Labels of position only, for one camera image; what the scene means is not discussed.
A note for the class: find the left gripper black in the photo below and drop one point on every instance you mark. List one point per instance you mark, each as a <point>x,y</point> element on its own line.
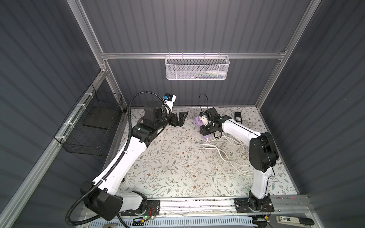
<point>174,119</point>

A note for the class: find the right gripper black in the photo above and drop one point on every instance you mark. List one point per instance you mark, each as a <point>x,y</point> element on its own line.
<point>207,127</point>

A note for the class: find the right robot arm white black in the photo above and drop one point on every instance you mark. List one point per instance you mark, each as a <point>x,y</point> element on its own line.
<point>263,154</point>

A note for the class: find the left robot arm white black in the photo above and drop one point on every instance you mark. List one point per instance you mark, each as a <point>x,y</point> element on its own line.
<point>100,195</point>

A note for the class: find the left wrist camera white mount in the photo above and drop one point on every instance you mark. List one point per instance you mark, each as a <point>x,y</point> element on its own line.
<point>169,100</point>

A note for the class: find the white wire mesh basket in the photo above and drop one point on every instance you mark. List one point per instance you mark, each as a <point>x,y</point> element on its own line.
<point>196,67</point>

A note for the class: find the black wire basket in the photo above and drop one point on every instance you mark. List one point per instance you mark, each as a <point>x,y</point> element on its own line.
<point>91,131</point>

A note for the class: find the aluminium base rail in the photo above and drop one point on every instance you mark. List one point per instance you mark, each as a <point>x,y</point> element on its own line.
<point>204,206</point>

